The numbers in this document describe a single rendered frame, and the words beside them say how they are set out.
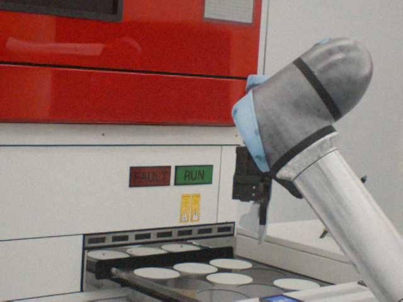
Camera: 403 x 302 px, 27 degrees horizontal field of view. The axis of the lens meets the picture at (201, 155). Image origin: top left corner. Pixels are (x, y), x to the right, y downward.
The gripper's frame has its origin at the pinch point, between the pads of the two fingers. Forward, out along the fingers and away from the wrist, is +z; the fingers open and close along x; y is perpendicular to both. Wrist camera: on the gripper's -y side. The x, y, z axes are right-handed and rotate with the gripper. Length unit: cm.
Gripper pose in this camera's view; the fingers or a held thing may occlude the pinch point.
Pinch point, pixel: (263, 238)
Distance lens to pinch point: 183.2
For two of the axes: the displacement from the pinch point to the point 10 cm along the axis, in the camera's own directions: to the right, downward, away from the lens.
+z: -0.6, 9.9, 1.0
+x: -1.4, 0.9, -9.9
